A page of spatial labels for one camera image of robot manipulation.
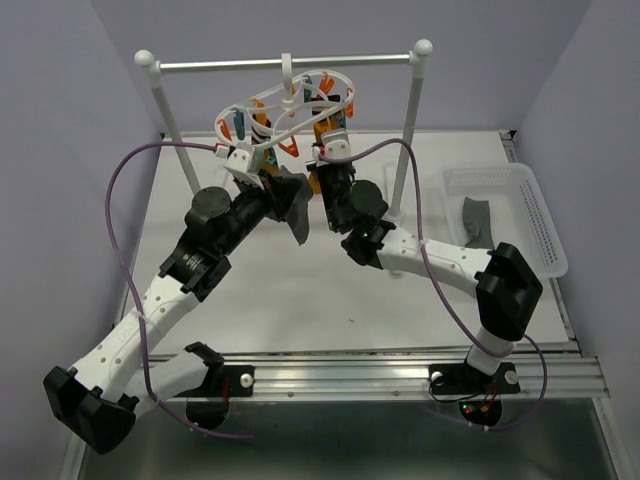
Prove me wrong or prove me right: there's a grey sock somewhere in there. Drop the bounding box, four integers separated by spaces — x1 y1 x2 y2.
462 197 494 250
275 166 314 245

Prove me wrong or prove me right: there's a teal clothes peg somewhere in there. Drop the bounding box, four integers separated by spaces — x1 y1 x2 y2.
233 110 246 141
302 75 315 103

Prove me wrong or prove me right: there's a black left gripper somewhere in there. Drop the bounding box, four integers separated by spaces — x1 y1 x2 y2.
219 168 302 256

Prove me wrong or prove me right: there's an orange clothes peg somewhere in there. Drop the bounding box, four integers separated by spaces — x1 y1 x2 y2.
218 119 232 140
278 137 300 158

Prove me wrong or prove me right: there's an aluminium mounting rail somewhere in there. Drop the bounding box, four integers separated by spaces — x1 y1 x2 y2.
57 347 629 480

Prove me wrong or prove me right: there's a white clip hanger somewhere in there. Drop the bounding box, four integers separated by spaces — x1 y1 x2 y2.
214 53 355 150

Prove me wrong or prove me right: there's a teal clothes peg right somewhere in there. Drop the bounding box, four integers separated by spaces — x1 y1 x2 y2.
302 75 315 103

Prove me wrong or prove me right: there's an orange clothes peg right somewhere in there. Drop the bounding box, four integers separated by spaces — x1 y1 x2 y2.
278 137 300 158

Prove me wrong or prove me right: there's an orange brown sock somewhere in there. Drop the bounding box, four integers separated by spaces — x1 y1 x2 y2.
251 113 279 174

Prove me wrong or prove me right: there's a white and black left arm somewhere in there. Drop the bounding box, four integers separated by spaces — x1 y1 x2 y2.
43 175 300 454

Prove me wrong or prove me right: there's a white plastic basket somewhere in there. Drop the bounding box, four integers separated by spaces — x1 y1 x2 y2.
439 163 568 279

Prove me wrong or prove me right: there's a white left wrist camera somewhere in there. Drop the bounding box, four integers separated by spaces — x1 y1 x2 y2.
215 141 264 190

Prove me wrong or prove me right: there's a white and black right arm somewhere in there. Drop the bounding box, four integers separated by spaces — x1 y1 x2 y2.
316 163 543 396

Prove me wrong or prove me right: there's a white clothes rack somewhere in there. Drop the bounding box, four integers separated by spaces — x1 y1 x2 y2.
134 39 433 221

